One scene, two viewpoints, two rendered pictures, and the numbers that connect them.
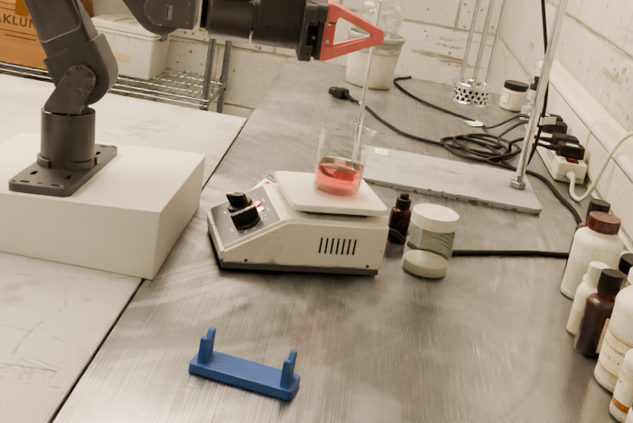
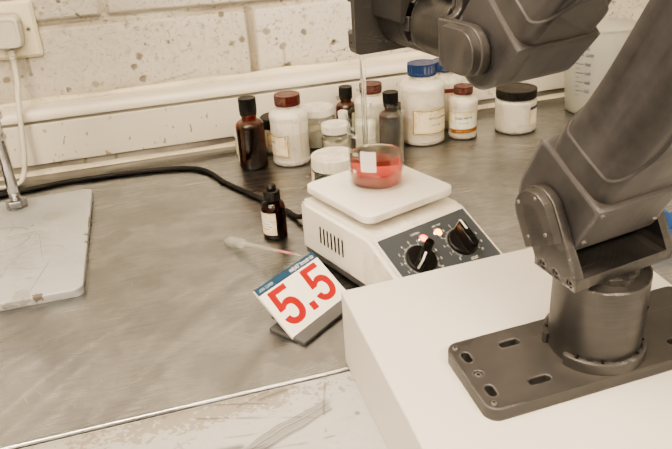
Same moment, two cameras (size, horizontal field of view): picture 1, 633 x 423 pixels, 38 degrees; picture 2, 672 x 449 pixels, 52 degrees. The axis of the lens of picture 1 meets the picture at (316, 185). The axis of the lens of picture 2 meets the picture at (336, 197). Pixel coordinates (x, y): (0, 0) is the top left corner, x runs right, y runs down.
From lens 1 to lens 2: 145 cm
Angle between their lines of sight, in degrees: 97
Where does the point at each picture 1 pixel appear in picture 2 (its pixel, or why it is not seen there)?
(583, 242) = (303, 116)
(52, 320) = not seen: outside the picture
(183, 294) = not seen: hidden behind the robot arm
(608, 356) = (438, 123)
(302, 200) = (436, 185)
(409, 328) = (464, 195)
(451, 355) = (479, 178)
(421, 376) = not seen: hidden behind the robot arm
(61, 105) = (651, 233)
